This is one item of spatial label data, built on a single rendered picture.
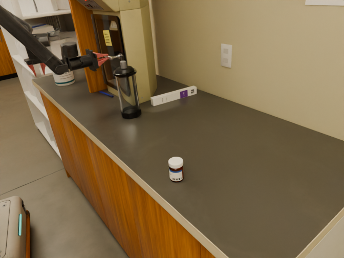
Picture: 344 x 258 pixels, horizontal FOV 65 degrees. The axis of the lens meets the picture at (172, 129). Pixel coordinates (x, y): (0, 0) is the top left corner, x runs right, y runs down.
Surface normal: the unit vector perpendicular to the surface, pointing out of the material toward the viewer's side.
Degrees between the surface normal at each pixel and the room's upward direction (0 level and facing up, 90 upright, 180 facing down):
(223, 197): 0
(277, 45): 90
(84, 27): 90
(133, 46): 90
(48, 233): 0
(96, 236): 0
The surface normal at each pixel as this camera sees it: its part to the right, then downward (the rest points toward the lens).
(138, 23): 0.61, 0.35
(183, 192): -0.06, -0.87
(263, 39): -0.79, 0.34
